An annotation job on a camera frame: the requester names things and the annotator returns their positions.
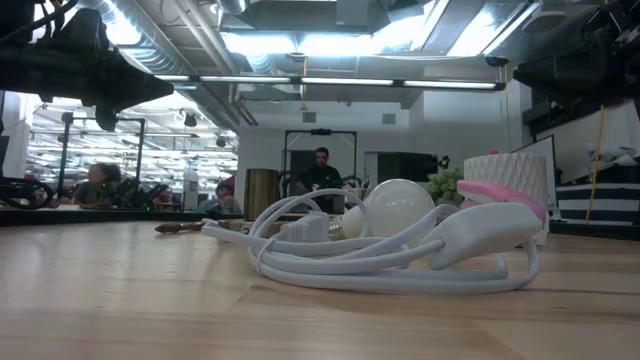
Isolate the white lamp cord with switch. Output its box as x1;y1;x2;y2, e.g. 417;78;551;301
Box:
201;188;544;295

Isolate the black stand pole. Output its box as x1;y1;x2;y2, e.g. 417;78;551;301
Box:
57;110;76;201

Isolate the long ceiling light bar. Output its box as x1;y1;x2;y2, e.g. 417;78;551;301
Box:
154;74;506;92

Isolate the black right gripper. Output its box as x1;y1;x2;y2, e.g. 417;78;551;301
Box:
513;0;640;109

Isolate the pink and white stapler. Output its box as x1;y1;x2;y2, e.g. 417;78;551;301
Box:
457;179;549;224

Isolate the green potted cactus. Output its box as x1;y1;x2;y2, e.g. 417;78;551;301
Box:
425;166;466;204

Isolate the white plastic bag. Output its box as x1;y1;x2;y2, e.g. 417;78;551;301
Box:
584;142;640;169

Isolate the navy white striped box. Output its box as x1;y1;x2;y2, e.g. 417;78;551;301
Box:
556;182;640;224

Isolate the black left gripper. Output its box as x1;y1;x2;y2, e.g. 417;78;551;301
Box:
0;7;175;132

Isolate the person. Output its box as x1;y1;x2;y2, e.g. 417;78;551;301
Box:
294;146;346;211
72;162;124;209
199;182;244;215

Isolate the white lightbulb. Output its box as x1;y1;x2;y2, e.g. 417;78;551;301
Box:
329;178;437;246

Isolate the white board panel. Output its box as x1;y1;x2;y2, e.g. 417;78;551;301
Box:
512;133;559;221

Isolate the brass lamp base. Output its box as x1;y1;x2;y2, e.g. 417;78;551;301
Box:
219;168;281;235

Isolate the brown pen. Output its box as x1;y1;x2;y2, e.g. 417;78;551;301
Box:
154;222;206;235

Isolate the black cabinet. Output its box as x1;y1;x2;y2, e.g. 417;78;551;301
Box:
377;151;441;186

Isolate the white textured pen holder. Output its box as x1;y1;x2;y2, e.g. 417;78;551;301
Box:
463;151;550;211

